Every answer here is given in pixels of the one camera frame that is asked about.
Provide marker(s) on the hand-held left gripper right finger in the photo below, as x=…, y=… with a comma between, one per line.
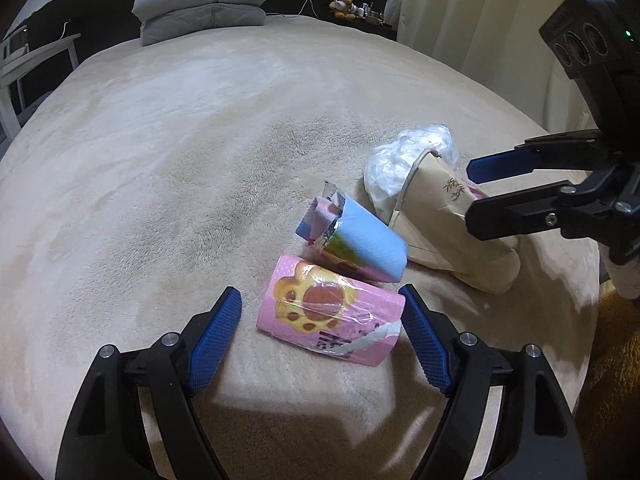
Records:
x=425, y=340

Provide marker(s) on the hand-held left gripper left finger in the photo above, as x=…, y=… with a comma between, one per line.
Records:
x=215, y=340

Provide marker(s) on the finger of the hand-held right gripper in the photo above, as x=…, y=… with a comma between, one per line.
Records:
x=500, y=165
x=510, y=215

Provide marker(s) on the beige paper bag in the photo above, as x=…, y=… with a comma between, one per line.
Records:
x=450, y=245

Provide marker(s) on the white plastic bag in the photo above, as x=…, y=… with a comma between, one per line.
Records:
x=400, y=160

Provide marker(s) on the pink paw print packet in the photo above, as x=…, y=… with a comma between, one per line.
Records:
x=320, y=305

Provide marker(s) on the blue snack packet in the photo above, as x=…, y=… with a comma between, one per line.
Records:
x=370, y=245

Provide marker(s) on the cream curtain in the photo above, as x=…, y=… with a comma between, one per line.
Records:
x=475, y=20

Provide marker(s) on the beige plush blanket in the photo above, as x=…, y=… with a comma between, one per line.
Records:
x=175, y=185

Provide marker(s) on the group of small bottles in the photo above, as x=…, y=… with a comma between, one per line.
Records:
x=370, y=12

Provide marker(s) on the small brown teddy bear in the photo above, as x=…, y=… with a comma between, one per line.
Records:
x=342, y=5

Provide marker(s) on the grey pillow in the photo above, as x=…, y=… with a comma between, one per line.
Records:
x=200, y=22

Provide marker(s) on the white desk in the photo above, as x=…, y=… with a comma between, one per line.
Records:
x=35, y=55

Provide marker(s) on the black headboard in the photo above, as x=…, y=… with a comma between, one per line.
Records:
x=100, y=0

